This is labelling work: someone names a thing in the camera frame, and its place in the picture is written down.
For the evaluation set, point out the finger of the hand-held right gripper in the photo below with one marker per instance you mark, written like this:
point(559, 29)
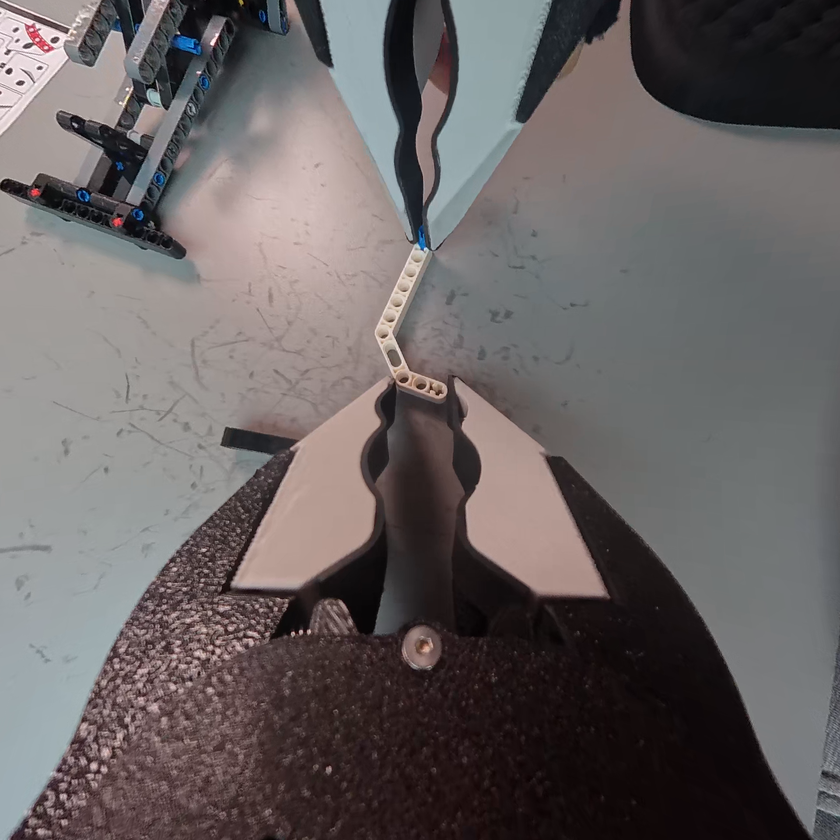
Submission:
point(364, 72)
point(489, 85)

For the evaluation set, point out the grey black toy truck chassis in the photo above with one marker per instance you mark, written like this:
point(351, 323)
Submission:
point(157, 131)

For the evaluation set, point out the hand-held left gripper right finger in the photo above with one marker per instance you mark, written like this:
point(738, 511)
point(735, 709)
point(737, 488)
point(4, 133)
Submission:
point(525, 518)

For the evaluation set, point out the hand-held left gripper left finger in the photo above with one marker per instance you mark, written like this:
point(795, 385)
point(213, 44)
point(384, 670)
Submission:
point(308, 518)

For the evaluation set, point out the white angled toy beam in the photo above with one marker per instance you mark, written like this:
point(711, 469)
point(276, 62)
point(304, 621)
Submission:
point(394, 308)

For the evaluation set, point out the white sticker sheet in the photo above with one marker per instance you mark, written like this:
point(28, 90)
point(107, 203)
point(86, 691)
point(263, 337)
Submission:
point(19, 65)

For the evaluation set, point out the grey desk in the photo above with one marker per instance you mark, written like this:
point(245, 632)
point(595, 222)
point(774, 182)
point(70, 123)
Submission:
point(656, 328)

